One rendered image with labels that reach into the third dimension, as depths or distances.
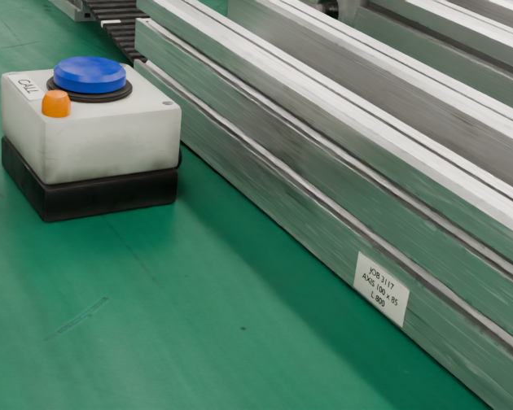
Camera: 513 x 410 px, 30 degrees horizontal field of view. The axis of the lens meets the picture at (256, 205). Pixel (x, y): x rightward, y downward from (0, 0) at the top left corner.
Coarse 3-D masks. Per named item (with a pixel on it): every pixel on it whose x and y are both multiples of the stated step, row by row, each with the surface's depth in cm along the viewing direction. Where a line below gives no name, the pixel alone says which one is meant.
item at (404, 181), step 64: (192, 0) 64; (256, 0) 66; (192, 64) 60; (256, 64) 53; (320, 64) 61; (384, 64) 55; (192, 128) 61; (256, 128) 54; (320, 128) 49; (384, 128) 46; (448, 128) 51; (512, 128) 47; (256, 192) 55; (320, 192) 51; (384, 192) 45; (448, 192) 41; (512, 192) 40; (320, 256) 50; (384, 256) 45; (448, 256) 41; (512, 256) 38; (448, 320) 42; (512, 320) 39; (512, 384) 39
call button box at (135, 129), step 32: (32, 96) 52; (96, 96) 52; (128, 96) 53; (160, 96) 54; (32, 128) 51; (64, 128) 50; (96, 128) 51; (128, 128) 52; (160, 128) 53; (32, 160) 52; (64, 160) 50; (96, 160) 51; (128, 160) 52; (160, 160) 54; (32, 192) 53; (64, 192) 51; (96, 192) 52; (128, 192) 53; (160, 192) 54
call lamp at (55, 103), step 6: (54, 90) 50; (60, 90) 50; (48, 96) 49; (54, 96) 49; (60, 96) 49; (66, 96) 50; (42, 102) 49; (48, 102) 49; (54, 102) 49; (60, 102) 49; (66, 102) 49; (42, 108) 50; (48, 108) 49; (54, 108) 49; (60, 108) 49; (66, 108) 50; (48, 114) 49; (54, 114) 49; (60, 114) 49; (66, 114) 50
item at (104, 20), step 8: (96, 16) 80; (104, 16) 80; (112, 16) 80; (120, 16) 81; (128, 16) 81; (136, 16) 81; (144, 16) 82; (104, 24) 79; (112, 24) 79; (120, 24) 80; (128, 24) 80
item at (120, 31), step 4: (104, 28) 79; (108, 28) 78; (112, 28) 79; (116, 28) 79; (120, 28) 79; (124, 28) 79; (128, 28) 79; (132, 28) 79; (108, 32) 78; (112, 32) 78; (116, 32) 78; (120, 32) 78; (124, 32) 78; (128, 32) 79; (132, 32) 79; (112, 36) 78; (116, 36) 78; (120, 36) 78; (124, 36) 78; (128, 36) 78; (132, 36) 79
